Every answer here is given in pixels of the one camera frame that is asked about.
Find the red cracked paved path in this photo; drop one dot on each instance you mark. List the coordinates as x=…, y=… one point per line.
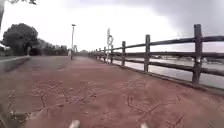
x=100, y=90

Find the person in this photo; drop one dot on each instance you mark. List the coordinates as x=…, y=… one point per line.
x=70, y=53

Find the street lamp pole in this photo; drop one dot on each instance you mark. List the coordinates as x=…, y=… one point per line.
x=72, y=38

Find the water surface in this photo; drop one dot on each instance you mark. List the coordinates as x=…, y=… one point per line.
x=173, y=70

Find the row of dark bushes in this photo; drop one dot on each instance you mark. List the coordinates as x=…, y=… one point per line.
x=51, y=49

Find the robot's own part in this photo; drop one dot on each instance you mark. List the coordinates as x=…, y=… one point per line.
x=74, y=124
x=144, y=125

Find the large dark tree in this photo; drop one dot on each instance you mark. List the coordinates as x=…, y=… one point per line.
x=20, y=38

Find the grey kerb strip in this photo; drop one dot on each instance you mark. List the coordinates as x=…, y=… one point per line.
x=11, y=62

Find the dark wooden rail fence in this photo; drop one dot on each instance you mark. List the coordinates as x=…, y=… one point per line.
x=198, y=53

